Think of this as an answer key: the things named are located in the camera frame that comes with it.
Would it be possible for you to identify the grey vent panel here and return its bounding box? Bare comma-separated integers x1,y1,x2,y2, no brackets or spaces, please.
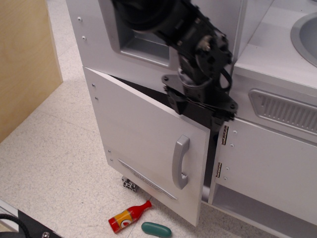
249,89,317,135

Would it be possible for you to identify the green toy pickle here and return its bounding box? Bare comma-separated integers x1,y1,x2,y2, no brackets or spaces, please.
141,222,172,238

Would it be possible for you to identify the white oven door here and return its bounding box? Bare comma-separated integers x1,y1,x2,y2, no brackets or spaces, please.
215,119,317,224

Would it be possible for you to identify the aluminium extrusion bar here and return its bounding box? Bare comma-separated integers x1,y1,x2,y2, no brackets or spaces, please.
121,176,139,192

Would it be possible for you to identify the red toy sauce bottle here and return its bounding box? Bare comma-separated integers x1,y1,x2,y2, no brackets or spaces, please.
108,200,152,233

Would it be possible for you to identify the grey toy sink basin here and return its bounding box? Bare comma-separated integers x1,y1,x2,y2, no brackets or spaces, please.
290,12,317,67

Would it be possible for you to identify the grey fridge door handle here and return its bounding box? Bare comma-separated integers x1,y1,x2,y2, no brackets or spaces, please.
171,135,190,190

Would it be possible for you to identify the upper brass hinge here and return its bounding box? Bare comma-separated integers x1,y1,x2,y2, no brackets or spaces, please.
221,125,229,145

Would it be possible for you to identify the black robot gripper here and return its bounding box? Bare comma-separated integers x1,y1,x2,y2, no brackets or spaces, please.
162,37,238,132

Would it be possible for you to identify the brass hinge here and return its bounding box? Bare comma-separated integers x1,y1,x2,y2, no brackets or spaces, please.
215,162,222,178
221,125,229,145

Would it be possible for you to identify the grey ice dispenser recess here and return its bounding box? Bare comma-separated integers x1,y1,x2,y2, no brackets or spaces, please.
99,0,179,70

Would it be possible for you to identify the black cable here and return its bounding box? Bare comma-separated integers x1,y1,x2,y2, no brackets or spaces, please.
0,213,32,238

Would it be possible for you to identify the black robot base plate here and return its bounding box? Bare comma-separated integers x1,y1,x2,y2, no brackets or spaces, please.
18,210,61,238

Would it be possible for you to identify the light wooden panel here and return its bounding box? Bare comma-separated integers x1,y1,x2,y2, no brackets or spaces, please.
0,0,62,141

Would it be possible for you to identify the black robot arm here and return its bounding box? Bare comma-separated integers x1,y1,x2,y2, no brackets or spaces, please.
112,0,238,131

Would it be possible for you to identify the white low fridge door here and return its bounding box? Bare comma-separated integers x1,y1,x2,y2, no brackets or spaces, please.
83,67,210,226

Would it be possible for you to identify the lower brass hinge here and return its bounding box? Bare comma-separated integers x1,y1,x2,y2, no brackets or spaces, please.
215,162,222,178

